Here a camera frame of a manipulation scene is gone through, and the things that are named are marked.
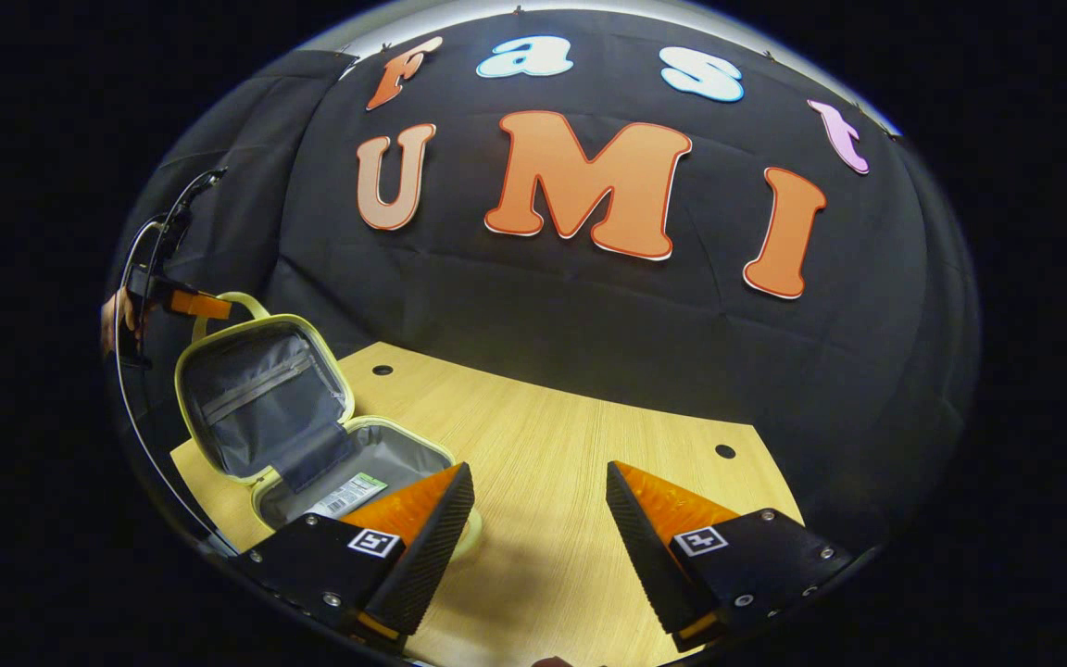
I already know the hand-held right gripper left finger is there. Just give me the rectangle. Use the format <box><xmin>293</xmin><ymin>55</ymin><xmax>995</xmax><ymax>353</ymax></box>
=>
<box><xmin>237</xmin><ymin>461</ymin><xmax>477</xmax><ymax>649</ymax></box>

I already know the thin grey cable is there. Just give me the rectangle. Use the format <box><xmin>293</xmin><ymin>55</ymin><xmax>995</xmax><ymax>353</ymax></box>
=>
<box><xmin>112</xmin><ymin>170</ymin><xmax>238</xmax><ymax>557</ymax></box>

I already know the black backdrop cloth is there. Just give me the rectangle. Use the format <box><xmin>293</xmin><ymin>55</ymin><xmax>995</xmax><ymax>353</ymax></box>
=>
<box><xmin>107</xmin><ymin>9</ymin><xmax>979</xmax><ymax>557</ymax></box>

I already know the green and white cream tube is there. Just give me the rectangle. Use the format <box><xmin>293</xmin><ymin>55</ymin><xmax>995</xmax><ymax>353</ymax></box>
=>
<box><xmin>307</xmin><ymin>472</ymin><xmax>389</xmax><ymax>518</ymax></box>

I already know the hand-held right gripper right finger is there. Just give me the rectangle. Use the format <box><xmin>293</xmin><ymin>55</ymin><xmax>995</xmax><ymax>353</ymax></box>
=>
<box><xmin>606</xmin><ymin>460</ymin><xmax>854</xmax><ymax>652</ymax></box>

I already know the pale yellow small suitcase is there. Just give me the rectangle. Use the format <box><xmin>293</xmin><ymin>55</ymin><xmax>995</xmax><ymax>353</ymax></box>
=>
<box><xmin>172</xmin><ymin>292</ymin><xmax>483</xmax><ymax>561</ymax></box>

